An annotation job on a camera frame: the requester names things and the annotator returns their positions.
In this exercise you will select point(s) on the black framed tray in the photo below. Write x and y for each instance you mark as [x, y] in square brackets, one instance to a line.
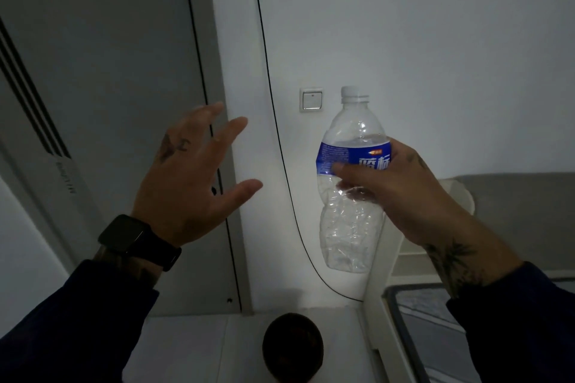
[426, 333]

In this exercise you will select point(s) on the grey door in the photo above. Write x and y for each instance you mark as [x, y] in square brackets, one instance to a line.
[117, 37]

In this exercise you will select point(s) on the person's left middle finger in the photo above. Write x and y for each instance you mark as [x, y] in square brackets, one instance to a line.
[210, 117]

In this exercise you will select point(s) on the person's right hand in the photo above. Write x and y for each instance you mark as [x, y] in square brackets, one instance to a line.
[413, 198]

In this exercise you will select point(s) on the grey upholstered headboard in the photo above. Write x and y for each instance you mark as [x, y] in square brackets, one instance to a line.
[525, 212]

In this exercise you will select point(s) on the person's left thumb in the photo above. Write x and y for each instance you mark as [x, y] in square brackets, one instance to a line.
[238, 195]

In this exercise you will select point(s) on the person's left forearm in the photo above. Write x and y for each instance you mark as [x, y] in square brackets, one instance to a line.
[67, 324]

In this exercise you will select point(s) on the person's right forearm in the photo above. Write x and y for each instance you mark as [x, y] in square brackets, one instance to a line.
[507, 315]

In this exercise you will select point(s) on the person's right thumb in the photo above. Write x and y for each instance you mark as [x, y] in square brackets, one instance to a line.
[359, 174]

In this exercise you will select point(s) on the white light switch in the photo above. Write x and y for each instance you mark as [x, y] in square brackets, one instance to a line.
[311, 99]

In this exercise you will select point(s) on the white appliance with black stripes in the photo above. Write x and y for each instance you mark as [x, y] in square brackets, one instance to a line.
[40, 158]

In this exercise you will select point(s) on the black smartwatch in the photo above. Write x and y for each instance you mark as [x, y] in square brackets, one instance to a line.
[130, 237]

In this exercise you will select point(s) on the person's left hand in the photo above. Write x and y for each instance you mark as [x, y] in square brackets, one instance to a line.
[184, 189]

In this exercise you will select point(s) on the clear plastic bottle blue label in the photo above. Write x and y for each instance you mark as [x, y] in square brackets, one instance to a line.
[352, 234]

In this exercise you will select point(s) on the white furniture frame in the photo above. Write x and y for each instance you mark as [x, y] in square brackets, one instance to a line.
[382, 288]

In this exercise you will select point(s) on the dark brown round bowl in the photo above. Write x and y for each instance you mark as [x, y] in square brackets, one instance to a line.
[293, 349]

